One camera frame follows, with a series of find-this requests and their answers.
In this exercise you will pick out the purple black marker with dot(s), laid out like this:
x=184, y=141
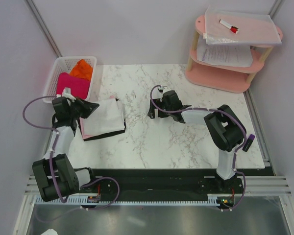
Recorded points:
x=248, y=142

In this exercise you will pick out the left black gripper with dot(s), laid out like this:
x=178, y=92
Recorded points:
x=88, y=107

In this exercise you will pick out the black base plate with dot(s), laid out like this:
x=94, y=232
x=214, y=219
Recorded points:
x=151, y=185

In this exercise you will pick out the orange t shirt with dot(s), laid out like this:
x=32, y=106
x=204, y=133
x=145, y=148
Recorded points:
x=82, y=70

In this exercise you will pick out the aluminium rail frame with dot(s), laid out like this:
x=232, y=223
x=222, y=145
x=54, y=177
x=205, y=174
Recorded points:
x=254, y=186

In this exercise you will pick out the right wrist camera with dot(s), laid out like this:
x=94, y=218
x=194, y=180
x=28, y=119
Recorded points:
x=163, y=89

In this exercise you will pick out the white t shirt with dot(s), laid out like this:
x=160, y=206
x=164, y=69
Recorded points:
x=104, y=116

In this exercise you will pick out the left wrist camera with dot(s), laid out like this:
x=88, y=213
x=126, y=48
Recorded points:
x=67, y=94

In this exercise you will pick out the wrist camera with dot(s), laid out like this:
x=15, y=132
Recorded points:
x=67, y=94
x=163, y=89

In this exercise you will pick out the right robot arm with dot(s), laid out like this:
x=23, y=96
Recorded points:
x=226, y=130

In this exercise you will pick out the pink t shirt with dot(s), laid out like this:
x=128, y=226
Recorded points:
x=99, y=122

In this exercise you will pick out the white crumpled paper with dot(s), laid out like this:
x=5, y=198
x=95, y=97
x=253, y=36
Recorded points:
x=50, y=232

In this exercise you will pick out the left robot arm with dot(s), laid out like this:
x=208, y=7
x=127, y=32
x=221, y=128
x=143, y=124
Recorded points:
x=54, y=174

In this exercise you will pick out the white plastic basket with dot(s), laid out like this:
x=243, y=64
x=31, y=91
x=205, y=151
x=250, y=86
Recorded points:
x=65, y=64

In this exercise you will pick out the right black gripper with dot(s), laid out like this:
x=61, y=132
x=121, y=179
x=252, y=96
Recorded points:
x=151, y=112

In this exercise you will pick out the pink three tier shelf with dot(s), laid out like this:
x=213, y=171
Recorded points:
x=227, y=78

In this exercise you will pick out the white slotted cable duct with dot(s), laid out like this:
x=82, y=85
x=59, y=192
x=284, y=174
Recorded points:
x=92, y=200

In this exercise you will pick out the magenta folded t shirt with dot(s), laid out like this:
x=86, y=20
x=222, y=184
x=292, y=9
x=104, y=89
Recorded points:
x=79, y=87

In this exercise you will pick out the translucent document folder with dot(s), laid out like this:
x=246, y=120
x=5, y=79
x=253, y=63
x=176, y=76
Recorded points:
x=254, y=29

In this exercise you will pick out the printed paper sheets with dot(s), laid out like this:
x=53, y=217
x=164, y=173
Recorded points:
x=235, y=56

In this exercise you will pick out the black t shirt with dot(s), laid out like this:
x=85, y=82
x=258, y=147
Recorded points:
x=105, y=135

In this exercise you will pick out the red white marker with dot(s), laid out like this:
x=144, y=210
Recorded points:
x=232, y=28

